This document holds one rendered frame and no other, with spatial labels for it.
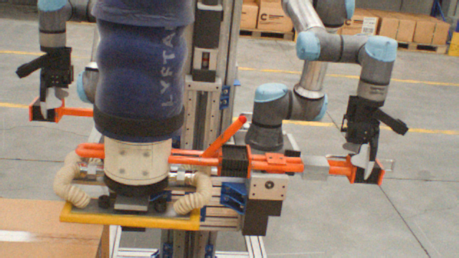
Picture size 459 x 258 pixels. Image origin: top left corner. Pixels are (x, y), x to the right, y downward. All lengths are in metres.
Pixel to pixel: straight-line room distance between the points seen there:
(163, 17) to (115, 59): 0.15
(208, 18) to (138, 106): 0.75
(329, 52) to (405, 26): 8.00
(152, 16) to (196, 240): 1.32
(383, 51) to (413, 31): 8.13
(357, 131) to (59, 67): 0.85
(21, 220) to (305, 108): 1.02
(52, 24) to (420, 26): 8.32
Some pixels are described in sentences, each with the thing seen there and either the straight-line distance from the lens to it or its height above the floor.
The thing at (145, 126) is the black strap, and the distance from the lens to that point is 1.23.
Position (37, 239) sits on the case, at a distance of 1.58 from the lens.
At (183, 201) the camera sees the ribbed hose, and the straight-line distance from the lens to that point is 1.31.
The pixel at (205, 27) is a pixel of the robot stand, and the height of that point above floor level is 1.46.
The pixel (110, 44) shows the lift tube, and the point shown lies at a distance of 1.20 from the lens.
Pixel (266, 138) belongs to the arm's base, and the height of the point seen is 1.09.
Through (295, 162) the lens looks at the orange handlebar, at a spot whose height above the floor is 1.24.
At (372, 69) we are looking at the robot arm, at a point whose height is 1.53.
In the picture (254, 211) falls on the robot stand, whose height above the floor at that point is 0.83.
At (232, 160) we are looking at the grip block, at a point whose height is 1.27.
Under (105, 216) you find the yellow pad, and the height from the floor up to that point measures 1.13.
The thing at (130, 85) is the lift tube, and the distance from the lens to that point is 1.20.
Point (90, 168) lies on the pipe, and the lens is 1.40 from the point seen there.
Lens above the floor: 1.84
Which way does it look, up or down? 22 degrees down
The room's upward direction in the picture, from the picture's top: 6 degrees clockwise
